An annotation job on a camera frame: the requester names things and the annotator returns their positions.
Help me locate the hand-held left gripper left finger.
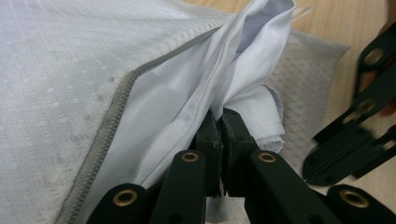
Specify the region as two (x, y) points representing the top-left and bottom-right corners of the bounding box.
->
(189, 109), (223, 199)

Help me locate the white shirt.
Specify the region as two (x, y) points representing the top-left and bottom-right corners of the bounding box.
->
(78, 0), (297, 223)

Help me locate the white mesh laundry bag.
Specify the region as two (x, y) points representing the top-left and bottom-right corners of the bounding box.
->
(0, 0), (350, 224)

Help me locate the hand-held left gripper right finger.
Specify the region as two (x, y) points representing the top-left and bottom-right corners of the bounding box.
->
(221, 106), (260, 199)

